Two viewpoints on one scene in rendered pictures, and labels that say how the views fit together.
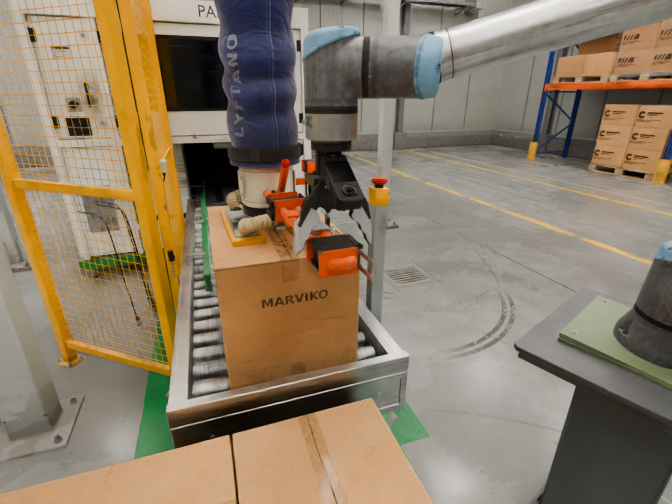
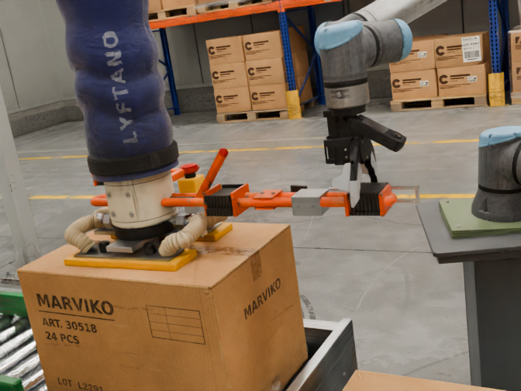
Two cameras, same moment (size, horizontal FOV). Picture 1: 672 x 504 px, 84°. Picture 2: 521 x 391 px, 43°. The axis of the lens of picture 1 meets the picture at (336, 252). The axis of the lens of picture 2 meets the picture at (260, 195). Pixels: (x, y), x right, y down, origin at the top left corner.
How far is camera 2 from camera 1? 1.09 m
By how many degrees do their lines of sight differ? 39
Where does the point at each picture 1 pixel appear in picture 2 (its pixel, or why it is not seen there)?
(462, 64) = not seen: hidden behind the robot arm
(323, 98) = (357, 73)
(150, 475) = not seen: outside the picture
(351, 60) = (370, 43)
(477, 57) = not seen: hidden behind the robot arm
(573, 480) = (499, 357)
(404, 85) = (396, 54)
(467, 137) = (30, 119)
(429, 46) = (405, 27)
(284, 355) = (266, 372)
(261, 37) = (141, 30)
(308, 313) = (273, 311)
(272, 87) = (157, 80)
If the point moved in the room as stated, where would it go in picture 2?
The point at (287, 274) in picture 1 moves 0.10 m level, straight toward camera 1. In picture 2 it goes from (255, 271) to (288, 276)
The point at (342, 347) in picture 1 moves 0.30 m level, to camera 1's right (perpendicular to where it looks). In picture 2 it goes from (297, 342) to (366, 299)
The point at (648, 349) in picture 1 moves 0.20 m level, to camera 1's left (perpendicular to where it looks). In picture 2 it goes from (506, 212) to (473, 233)
